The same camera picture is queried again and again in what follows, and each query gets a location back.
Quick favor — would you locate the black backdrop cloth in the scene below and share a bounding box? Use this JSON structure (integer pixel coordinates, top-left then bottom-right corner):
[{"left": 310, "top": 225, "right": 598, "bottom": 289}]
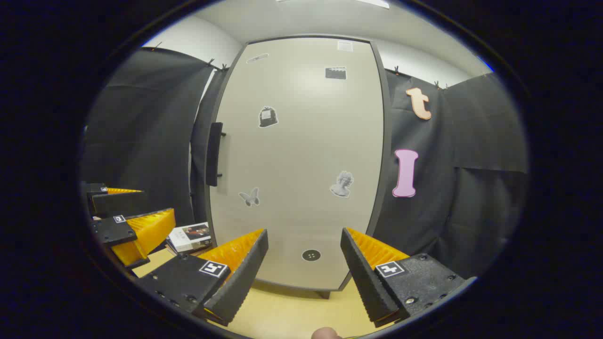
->
[
  {"left": 80, "top": 47, "right": 228, "bottom": 227},
  {"left": 372, "top": 68, "right": 529, "bottom": 281}
]

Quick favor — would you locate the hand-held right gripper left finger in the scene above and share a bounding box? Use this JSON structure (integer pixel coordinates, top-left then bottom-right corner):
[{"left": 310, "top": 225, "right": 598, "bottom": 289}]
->
[{"left": 137, "top": 229, "right": 269, "bottom": 327}]

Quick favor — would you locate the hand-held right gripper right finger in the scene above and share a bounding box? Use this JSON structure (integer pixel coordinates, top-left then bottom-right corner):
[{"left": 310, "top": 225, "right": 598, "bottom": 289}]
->
[{"left": 340, "top": 228, "right": 467, "bottom": 329}]

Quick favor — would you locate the beige cabinet door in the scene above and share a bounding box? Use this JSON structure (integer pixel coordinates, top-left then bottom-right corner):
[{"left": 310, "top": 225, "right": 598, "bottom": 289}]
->
[{"left": 209, "top": 37, "right": 385, "bottom": 291}]

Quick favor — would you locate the black cabinet door handle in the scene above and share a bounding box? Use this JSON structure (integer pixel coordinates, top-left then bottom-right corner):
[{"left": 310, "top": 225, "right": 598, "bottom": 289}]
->
[{"left": 206, "top": 122, "right": 227, "bottom": 187}]

